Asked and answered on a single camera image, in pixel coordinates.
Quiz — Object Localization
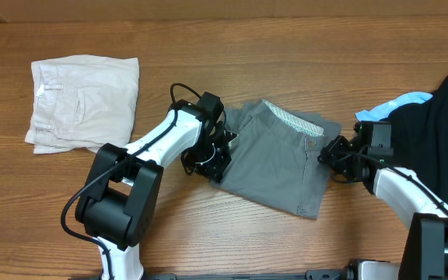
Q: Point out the grey shorts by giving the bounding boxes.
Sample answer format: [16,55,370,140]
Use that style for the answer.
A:
[216,100,341,219]

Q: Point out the light blue garment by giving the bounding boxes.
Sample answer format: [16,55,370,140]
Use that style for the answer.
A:
[355,92,432,121]

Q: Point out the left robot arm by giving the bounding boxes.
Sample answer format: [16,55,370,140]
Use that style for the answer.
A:
[70,93,235,279]

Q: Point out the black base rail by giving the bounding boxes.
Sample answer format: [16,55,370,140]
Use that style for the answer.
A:
[68,258,400,280]

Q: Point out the black garment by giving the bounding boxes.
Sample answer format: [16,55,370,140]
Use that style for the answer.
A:
[387,76,448,204]

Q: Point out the folded beige shorts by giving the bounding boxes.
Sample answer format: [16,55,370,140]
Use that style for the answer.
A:
[25,54,140,154]

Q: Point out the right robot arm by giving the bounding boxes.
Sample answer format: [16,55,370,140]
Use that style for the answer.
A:
[318,121,448,280]

